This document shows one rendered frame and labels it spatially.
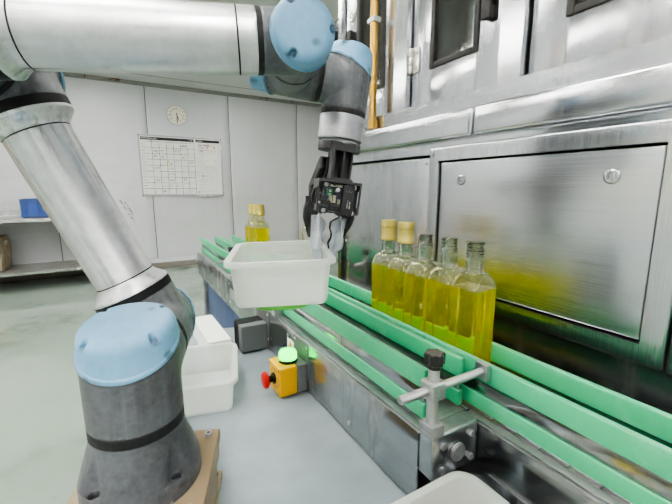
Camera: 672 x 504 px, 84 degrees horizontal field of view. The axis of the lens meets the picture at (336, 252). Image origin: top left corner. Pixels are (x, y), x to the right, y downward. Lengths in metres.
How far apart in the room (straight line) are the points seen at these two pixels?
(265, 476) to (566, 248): 0.63
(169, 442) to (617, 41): 0.86
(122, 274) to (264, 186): 6.11
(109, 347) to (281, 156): 6.42
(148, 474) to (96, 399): 0.11
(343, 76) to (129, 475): 0.61
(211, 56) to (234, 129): 6.13
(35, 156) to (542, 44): 0.82
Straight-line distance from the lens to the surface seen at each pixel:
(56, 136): 0.65
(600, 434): 0.57
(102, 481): 0.59
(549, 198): 0.73
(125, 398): 0.53
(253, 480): 0.74
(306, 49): 0.48
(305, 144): 7.04
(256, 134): 6.72
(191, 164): 6.40
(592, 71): 0.76
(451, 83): 0.96
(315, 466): 0.75
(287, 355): 0.90
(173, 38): 0.50
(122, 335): 0.52
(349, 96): 0.63
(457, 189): 0.85
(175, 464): 0.60
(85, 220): 0.63
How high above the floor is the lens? 1.23
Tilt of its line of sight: 10 degrees down
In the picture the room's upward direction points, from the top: straight up
